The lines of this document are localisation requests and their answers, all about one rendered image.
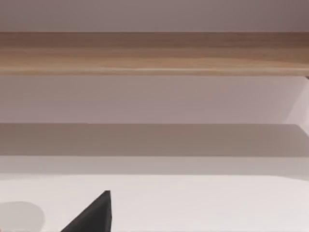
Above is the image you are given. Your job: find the wooden shelf board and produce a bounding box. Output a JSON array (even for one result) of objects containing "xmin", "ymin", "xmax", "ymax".
[{"xmin": 0, "ymin": 31, "xmax": 309, "ymax": 80}]

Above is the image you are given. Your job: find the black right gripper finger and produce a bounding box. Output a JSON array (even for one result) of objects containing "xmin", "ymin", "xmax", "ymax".
[{"xmin": 60, "ymin": 190, "xmax": 112, "ymax": 232}]

